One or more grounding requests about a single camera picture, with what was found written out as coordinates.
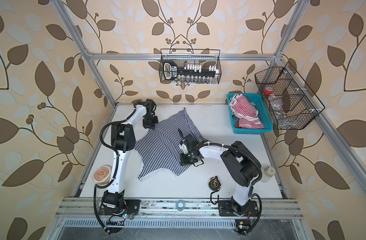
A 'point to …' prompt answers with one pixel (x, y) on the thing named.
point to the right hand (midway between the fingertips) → (182, 164)
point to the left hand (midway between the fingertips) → (155, 125)
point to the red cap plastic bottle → (276, 104)
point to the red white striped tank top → (245, 111)
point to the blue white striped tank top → (158, 147)
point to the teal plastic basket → (258, 101)
